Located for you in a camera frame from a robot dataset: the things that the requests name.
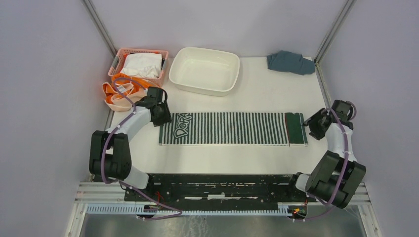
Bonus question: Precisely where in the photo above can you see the green white striped towel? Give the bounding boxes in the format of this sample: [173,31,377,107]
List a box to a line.
[159,112,308,146]

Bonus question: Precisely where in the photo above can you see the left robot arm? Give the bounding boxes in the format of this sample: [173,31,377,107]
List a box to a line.
[89,87,171,201]

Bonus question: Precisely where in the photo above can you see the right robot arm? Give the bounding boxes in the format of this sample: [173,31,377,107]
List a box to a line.
[285,100,366,209]

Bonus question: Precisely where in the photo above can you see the orange and cream cloth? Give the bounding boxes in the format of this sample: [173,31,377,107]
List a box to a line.
[102,73,158,112]

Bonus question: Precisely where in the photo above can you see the white cloth in basket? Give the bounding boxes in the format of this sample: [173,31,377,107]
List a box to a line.
[121,53,163,79]

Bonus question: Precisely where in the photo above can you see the white plastic tub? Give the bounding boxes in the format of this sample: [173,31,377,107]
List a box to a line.
[168,47,240,97]

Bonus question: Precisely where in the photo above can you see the pink plastic basket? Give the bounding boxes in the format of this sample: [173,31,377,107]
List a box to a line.
[108,48,169,87]

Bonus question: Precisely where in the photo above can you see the blue-grey folded cloth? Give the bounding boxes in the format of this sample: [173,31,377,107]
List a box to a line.
[266,50,315,75]

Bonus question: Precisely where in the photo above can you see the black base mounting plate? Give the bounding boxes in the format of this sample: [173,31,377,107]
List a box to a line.
[143,173,314,212]

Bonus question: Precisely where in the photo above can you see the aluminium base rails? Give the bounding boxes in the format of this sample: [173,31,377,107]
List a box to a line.
[74,182,371,205]

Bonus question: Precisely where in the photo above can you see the white slotted cable duct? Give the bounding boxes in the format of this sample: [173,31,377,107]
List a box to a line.
[86,203,292,217]

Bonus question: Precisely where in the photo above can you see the aluminium frame post left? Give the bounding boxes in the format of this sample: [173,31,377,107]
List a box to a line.
[81,0,117,56]

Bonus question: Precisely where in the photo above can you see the aluminium frame post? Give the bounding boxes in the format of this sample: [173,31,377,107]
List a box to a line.
[81,0,117,56]
[313,0,357,107]

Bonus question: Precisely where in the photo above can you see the aluminium frame post right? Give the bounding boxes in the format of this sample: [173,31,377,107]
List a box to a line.
[313,0,357,107]

